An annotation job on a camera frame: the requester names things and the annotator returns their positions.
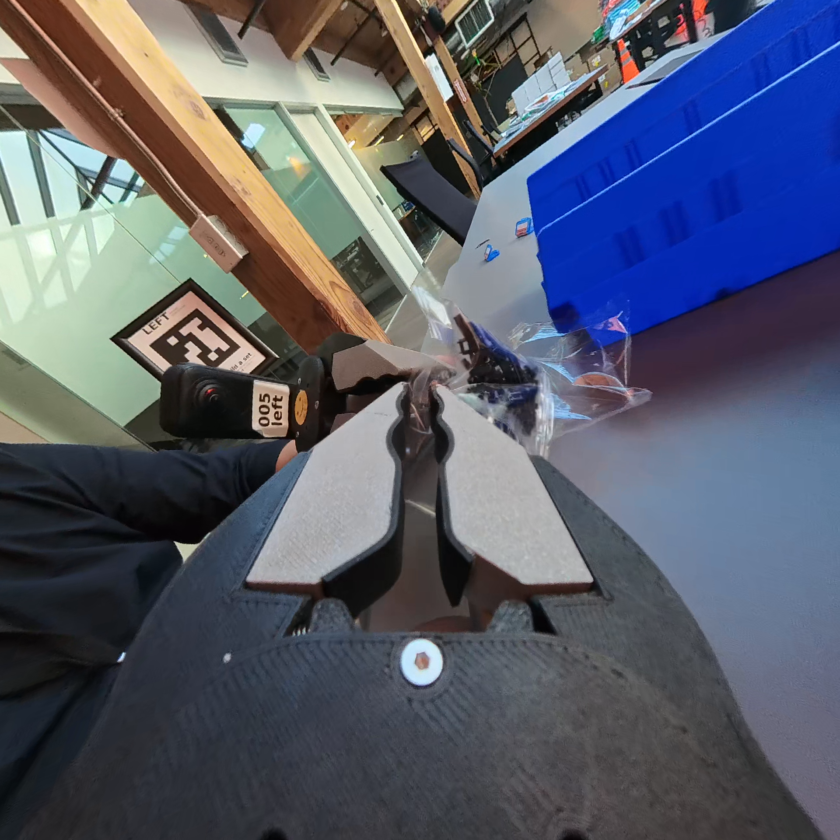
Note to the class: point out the white wall air vent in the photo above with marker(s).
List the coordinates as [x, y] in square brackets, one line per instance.
[474, 21]

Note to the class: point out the clear plastic lego bag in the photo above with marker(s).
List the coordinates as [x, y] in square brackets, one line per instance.
[590, 374]

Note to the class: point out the blue plastic bin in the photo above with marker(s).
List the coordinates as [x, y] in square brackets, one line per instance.
[689, 210]

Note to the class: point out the small blue red plastic case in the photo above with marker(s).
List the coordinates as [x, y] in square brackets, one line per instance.
[524, 227]

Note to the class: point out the framed marker sign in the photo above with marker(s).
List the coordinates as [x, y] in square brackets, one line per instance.
[197, 334]

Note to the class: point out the grey electrical box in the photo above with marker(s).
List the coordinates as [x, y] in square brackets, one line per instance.
[220, 244]

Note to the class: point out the black metal workbench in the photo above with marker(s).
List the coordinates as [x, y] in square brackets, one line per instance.
[682, 26]

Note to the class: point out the orange traffic cone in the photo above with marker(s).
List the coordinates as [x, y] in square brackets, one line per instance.
[627, 62]

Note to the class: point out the slim wooden support post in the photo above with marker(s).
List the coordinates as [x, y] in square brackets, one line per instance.
[426, 85]

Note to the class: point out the bag of black lego pieces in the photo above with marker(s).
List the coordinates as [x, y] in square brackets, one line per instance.
[492, 374]

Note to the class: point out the person's left forearm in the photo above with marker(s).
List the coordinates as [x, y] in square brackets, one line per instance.
[131, 485]

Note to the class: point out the stack of white boxes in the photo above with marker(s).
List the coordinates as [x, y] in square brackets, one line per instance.
[539, 82]

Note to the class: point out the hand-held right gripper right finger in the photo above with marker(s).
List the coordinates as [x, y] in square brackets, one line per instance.
[512, 518]

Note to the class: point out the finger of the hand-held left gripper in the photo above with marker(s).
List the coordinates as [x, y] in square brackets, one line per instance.
[380, 367]

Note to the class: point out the long wooden work table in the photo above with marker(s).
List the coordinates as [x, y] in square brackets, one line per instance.
[544, 118]

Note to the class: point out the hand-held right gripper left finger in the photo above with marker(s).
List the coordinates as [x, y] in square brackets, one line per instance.
[328, 512]

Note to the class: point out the black mesh office chair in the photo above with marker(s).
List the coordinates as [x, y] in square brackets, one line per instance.
[433, 197]

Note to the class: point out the person's dark clothed body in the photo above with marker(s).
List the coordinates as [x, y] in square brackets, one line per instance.
[65, 623]

